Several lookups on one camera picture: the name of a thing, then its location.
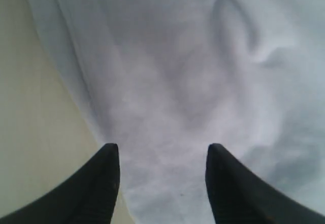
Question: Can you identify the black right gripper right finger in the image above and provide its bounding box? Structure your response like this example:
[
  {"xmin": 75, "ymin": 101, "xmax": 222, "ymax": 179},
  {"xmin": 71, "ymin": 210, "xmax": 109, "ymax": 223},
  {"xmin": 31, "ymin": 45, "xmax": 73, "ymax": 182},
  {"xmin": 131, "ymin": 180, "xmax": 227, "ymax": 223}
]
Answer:
[{"xmin": 205, "ymin": 144, "xmax": 324, "ymax": 224}]

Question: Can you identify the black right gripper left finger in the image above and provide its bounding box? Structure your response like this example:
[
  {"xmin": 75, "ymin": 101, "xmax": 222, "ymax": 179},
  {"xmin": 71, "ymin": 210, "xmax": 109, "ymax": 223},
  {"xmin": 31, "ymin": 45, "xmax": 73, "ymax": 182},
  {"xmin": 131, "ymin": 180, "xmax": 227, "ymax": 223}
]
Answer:
[{"xmin": 1, "ymin": 143, "xmax": 120, "ymax": 223}]

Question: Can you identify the white t-shirt with red print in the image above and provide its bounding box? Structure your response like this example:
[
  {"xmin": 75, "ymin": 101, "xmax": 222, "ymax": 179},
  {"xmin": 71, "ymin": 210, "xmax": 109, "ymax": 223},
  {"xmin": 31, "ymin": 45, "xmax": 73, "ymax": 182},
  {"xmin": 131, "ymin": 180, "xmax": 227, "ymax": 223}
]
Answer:
[{"xmin": 28, "ymin": 0, "xmax": 324, "ymax": 223}]

